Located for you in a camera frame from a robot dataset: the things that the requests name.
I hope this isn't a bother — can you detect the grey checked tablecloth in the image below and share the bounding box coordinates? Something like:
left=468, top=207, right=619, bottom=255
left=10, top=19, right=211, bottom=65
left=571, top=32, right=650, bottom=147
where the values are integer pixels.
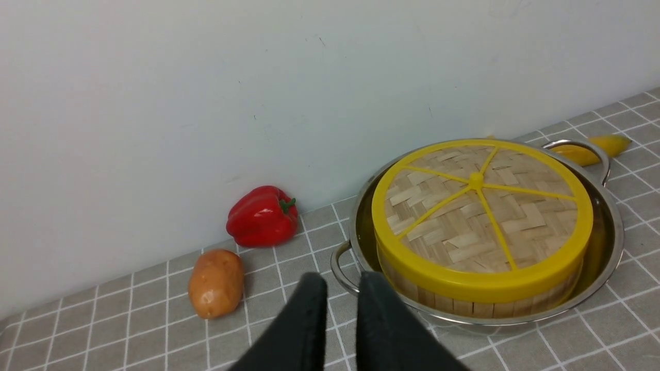
left=1, top=88, right=659, bottom=370

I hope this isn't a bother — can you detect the yellow banana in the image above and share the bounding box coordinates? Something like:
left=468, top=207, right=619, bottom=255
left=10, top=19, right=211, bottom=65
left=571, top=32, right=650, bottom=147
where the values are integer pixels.
left=551, top=134, right=633, bottom=167

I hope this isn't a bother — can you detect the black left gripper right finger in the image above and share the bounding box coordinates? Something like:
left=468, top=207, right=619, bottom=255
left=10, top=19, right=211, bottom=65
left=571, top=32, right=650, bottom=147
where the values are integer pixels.
left=356, top=272, right=468, bottom=370

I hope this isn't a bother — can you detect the brown potato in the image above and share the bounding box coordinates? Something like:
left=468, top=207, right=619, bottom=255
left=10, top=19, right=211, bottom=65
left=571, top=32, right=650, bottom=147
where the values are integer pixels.
left=188, top=249, right=244, bottom=319

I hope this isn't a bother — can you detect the woven bamboo steamer lid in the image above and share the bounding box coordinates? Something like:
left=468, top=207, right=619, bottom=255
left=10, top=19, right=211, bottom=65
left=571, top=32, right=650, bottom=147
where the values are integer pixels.
left=371, top=139, right=594, bottom=285

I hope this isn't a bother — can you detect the red bell pepper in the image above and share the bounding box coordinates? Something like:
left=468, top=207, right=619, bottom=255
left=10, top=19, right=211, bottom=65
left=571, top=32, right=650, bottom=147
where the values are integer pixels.
left=226, top=185, right=299, bottom=247

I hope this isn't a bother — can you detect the bamboo steamer basket yellow rim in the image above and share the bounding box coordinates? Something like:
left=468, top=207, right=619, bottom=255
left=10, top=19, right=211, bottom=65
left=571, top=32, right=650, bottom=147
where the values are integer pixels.
left=377, top=247, right=584, bottom=318

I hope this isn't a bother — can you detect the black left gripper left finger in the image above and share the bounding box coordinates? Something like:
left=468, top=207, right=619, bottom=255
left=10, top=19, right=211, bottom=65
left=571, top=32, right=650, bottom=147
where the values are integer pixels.
left=230, top=272, right=327, bottom=370

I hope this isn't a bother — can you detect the stainless steel pot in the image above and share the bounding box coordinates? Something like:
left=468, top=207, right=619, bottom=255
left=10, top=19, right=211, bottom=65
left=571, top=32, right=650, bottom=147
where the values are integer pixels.
left=331, top=139, right=624, bottom=336

